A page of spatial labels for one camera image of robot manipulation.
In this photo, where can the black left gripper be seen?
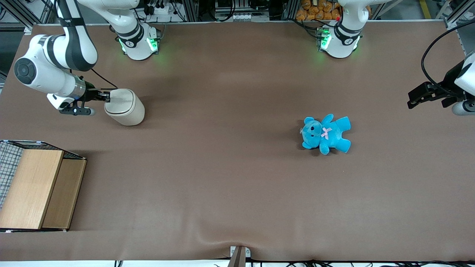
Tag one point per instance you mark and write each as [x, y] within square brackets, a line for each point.
[448, 82]

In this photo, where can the wooden step shelf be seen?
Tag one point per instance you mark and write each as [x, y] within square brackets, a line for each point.
[8, 163]

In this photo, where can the light wooden board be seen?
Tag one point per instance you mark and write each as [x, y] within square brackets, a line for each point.
[29, 189]

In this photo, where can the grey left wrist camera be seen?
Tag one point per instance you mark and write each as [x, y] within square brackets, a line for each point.
[464, 108]

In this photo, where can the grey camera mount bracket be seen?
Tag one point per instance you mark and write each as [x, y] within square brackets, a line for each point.
[239, 256]

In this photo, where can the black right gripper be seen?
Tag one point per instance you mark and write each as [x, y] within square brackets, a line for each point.
[90, 94]

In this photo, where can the beige lidded trash can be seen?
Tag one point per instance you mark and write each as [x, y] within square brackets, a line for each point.
[126, 109]

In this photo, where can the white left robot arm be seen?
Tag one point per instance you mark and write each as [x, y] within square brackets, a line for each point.
[340, 41]

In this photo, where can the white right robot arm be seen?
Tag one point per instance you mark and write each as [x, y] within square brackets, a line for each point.
[55, 63]

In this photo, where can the aluminium frame profile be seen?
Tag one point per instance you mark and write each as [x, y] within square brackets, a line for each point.
[456, 13]
[26, 13]

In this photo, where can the dark wooden board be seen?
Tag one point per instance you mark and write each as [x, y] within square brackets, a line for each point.
[65, 193]

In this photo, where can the white power strip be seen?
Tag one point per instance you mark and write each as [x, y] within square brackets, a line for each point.
[159, 8]

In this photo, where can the brown table mat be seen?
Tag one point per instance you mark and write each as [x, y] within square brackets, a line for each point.
[237, 111]

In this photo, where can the blue teddy bear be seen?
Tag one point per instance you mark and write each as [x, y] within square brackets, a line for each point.
[328, 134]

